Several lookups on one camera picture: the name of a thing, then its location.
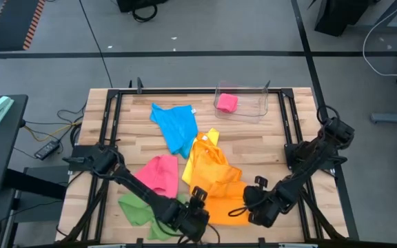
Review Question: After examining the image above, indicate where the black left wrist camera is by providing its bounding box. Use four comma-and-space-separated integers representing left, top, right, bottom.
190, 185, 209, 207

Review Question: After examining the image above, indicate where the black side table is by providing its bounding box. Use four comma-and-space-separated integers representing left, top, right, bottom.
0, 94, 30, 196

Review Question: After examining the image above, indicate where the blue microfiber towel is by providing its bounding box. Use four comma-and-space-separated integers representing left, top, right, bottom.
149, 102, 199, 159

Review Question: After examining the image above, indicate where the black cabinet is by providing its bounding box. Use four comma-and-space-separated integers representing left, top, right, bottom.
314, 0, 371, 37

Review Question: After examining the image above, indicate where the clear plastic bin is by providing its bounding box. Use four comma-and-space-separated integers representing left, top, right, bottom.
212, 81, 269, 125

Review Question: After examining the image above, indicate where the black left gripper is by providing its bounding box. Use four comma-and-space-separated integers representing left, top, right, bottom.
167, 198, 210, 242

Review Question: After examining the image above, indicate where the black equipment base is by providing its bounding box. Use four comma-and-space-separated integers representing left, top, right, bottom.
116, 0, 169, 13

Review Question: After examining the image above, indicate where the yellow floor cable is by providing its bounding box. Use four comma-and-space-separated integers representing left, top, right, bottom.
23, 120, 83, 143

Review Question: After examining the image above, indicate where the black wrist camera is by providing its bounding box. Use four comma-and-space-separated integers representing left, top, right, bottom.
254, 175, 269, 189
190, 185, 209, 207

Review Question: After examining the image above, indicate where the white floor cable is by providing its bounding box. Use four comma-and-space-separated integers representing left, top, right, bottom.
362, 0, 397, 77

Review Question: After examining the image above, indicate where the black coiled cable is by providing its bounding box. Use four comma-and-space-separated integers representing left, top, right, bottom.
132, 3, 159, 23

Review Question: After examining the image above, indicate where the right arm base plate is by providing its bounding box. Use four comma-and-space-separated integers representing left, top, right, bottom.
285, 143, 348, 170

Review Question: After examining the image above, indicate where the long black floor cable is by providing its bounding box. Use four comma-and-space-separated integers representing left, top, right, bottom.
77, 0, 114, 89

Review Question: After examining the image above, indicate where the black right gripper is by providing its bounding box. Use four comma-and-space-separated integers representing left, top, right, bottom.
242, 185, 285, 229

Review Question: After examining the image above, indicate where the black power adapter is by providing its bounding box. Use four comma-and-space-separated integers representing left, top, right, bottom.
34, 140, 61, 161

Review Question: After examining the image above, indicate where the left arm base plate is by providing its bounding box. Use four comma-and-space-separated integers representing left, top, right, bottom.
62, 144, 119, 172

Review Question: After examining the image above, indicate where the black orange-striped floor mat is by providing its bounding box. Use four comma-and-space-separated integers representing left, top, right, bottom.
0, 0, 47, 52

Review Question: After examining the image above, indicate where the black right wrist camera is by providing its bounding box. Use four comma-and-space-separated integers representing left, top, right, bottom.
254, 175, 269, 189

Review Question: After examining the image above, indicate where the grey metal desk frame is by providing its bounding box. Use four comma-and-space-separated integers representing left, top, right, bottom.
0, 165, 69, 248

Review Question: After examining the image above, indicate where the green microfiber towel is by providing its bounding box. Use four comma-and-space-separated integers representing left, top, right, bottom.
117, 192, 190, 241

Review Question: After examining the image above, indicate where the pink microfiber towel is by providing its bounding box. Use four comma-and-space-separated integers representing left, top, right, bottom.
215, 92, 240, 114
134, 154, 180, 200

